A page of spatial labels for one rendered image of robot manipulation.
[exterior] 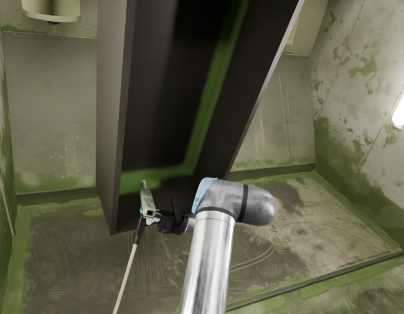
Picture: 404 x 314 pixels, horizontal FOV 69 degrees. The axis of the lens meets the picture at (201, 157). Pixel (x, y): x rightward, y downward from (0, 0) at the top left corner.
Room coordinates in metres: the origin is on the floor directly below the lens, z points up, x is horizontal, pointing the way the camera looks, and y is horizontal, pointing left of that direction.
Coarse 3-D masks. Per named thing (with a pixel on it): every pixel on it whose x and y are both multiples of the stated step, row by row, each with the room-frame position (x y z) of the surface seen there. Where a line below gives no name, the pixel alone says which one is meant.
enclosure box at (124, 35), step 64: (128, 0) 0.84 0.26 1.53; (192, 0) 1.34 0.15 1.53; (256, 0) 1.36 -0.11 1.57; (128, 64) 0.87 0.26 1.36; (192, 64) 1.42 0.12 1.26; (256, 64) 1.29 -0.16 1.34; (128, 128) 1.33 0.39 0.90; (192, 128) 1.55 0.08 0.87; (128, 192) 1.31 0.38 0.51; (192, 192) 1.44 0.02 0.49
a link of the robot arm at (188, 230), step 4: (188, 216) 1.03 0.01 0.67; (192, 216) 1.05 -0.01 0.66; (188, 220) 1.01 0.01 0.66; (192, 220) 1.02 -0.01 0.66; (188, 224) 0.99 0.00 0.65; (192, 224) 1.00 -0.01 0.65; (188, 228) 0.98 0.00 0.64; (192, 228) 0.99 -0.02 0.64; (184, 232) 0.98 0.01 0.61; (188, 232) 0.98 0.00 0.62; (192, 232) 0.98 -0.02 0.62
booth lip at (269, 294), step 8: (384, 256) 1.67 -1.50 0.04; (392, 256) 1.69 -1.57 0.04; (360, 264) 1.55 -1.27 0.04; (368, 264) 1.56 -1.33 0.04; (336, 272) 1.43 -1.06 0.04; (344, 272) 1.45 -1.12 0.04; (312, 280) 1.33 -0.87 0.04; (320, 280) 1.35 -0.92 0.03; (280, 288) 1.22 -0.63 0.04; (288, 288) 1.23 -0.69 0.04; (296, 288) 1.25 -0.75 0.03; (256, 296) 1.14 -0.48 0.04; (264, 296) 1.15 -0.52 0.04; (272, 296) 1.16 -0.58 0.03; (232, 304) 1.06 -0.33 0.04; (240, 304) 1.07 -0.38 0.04; (248, 304) 1.09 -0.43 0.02
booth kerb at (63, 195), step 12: (264, 168) 2.43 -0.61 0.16; (276, 168) 2.50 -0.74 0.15; (288, 168) 2.57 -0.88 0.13; (300, 168) 2.64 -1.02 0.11; (312, 168) 2.72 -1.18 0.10; (228, 180) 2.25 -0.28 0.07; (240, 180) 2.31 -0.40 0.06; (36, 192) 1.54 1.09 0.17; (48, 192) 1.57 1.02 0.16; (60, 192) 1.61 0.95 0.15; (72, 192) 1.64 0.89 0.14; (84, 192) 1.68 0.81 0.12; (96, 192) 1.72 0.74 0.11; (24, 204) 1.50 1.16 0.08; (36, 204) 1.53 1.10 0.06
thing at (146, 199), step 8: (144, 184) 1.25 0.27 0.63; (144, 192) 1.10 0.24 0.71; (144, 200) 0.99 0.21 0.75; (152, 200) 1.01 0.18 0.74; (144, 208) 0.91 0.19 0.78; (152, 208) 0.91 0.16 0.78; (144, 216) 0.89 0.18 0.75; (152, 216) 0.90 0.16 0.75; (144, 224) 0.95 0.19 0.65; (136, 232) 0.93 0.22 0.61; (136, 240) 0.92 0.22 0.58
